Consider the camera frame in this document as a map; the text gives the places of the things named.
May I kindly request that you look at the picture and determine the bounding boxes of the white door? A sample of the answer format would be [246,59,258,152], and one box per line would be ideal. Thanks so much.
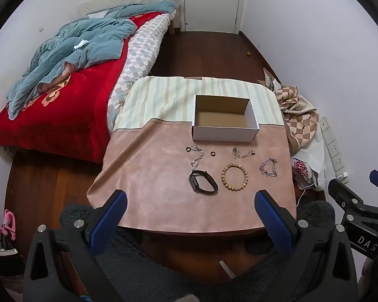
[183,0,248,33]

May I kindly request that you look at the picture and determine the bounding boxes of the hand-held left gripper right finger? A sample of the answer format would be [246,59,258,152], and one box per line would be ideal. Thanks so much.
[255,190,359,302]

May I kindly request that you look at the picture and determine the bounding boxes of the pink and striped tablecloth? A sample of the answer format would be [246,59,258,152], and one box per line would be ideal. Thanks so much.
[86,76,298,235]

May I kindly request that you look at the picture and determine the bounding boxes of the black smart band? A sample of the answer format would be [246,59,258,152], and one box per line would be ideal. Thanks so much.
[188,170,219,196]

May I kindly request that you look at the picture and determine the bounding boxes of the brown checkered cloth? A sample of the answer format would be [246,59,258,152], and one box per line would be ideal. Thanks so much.
[258,67,320,158]

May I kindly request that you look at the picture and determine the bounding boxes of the white cable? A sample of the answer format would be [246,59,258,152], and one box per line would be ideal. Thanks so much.
[296,176,344,208]

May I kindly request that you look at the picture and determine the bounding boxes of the white power strip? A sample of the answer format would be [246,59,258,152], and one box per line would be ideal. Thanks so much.
[320,116,347,177]

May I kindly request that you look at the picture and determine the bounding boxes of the wooden bed frame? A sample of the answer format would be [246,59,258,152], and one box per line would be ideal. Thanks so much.
[168,0,185,35]

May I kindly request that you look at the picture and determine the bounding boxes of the white cardboard box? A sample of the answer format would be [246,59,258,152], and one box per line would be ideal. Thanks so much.
[192,94,260,142]

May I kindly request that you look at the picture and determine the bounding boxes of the bed with red blanket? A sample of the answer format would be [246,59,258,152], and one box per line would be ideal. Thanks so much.
[0,11,171,164]

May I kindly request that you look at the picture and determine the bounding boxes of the wooden bead bracelet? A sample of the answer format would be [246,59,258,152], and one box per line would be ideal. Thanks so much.
[220,163,250,192]

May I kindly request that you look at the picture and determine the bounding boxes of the dark grey fluffy rug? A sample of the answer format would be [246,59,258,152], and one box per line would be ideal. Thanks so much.
[60,201,336,302]

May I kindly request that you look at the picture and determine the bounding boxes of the red patterned white bag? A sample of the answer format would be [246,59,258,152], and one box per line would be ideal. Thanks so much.
[291,159,319,190]

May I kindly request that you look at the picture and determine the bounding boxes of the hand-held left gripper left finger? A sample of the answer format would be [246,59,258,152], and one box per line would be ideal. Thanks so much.
[23,190,128,302]

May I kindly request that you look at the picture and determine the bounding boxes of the silver chain bracelet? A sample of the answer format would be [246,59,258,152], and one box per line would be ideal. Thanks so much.
[259,158,278,178]

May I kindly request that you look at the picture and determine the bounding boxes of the grey checkered bedsheet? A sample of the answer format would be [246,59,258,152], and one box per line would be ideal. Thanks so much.
[107,14,174,133]

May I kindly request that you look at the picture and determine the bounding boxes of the silver necklace with pendant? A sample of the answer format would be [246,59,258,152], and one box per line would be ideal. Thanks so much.
[189,146,206,170]

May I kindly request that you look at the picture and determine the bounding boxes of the thin silver chain necklace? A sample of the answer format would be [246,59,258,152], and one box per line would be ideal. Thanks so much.
[231,147,253,159]

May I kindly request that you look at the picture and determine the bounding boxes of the teal quilt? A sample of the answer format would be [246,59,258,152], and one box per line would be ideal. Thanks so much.
[6,0,177,120]

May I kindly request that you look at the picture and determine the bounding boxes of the white stick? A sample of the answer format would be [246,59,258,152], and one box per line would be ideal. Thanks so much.
[219,260,237,279]

